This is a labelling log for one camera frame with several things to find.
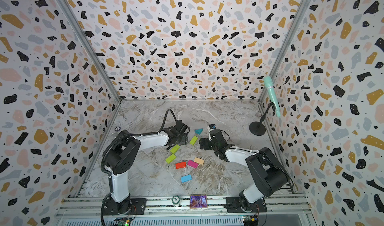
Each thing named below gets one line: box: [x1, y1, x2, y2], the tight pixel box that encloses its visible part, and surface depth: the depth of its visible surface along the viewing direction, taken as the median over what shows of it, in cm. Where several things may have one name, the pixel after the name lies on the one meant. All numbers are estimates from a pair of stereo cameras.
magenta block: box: [187, 160, 199, 169], surface depth 90 cm
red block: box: [175, 161, 187, 169], surface depth 90 cm
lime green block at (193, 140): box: [189, 136, 199, 146], surface depth 99 cm
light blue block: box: [180, 174, 193, 183], surface depth 84 cm
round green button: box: [171, 195, 181, 205], surface depth 72 cm
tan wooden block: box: [193, 157, 205, 165], surface depth 91 cm
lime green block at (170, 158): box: [165, 153, 177, 164], surface depth 92 cm
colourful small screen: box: [189, 194, 208, 209], surface depth 76 cm
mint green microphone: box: [263, 76, 281, 118], surface depth 84 cm
